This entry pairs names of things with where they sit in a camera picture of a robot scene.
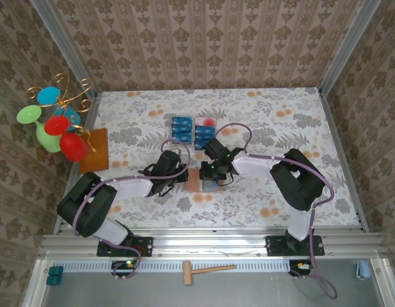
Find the green plastic wine glass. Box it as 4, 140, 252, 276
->
17, 105, 63, 154

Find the aluminium mounting rail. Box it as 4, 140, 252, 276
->
39, 232, 389, 259

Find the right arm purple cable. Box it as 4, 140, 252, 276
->
216, 123, 339, 300

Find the brown leather card holder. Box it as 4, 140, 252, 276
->
184, 168, 224, 193

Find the gold wire glass rack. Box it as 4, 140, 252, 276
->
26, 72, 98, 154

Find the controller circuit board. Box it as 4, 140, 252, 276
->
111, 260, 137, 278
289, 260, 316, 276

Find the floral patterned table cover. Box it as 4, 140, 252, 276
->
71, 88, 360, 228

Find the left controller circuit board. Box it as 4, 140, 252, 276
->
111, 260, 137, 278

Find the white slotted cable duct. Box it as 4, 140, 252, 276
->
52, 260, 293, 273

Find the aluminium table side rail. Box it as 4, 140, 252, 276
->
318, 88, 371, 233
53, 91, 102, 235

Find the right controller circuit board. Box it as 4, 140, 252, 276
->
289, 260, 316, 276

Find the wooden mallet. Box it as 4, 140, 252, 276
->
182, 260, 237, 286

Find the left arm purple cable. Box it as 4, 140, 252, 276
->
72, 139, 194, 281

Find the aluminium frame post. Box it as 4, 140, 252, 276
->
29, 0, 99, 97
318, 0, 383, 95

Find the clear acrylic card rack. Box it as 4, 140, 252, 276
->
169, 114, 217, 154

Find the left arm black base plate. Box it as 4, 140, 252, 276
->
97, 236, 153, 257

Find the orange wooden base board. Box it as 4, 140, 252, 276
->
79, 127, 109, 175

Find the blue plastic wine glass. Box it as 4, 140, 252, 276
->
36, 86, 81, 132

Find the red plastic wine glass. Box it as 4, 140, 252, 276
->
43, 115, 90, 163

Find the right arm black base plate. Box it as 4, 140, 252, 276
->
266, 235, 325, 256

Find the light blue cloth roll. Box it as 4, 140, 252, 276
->
356, 259, 371, 281

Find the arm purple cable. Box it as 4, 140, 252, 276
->
216, 123, 339, 300
72, 139, 194, 281

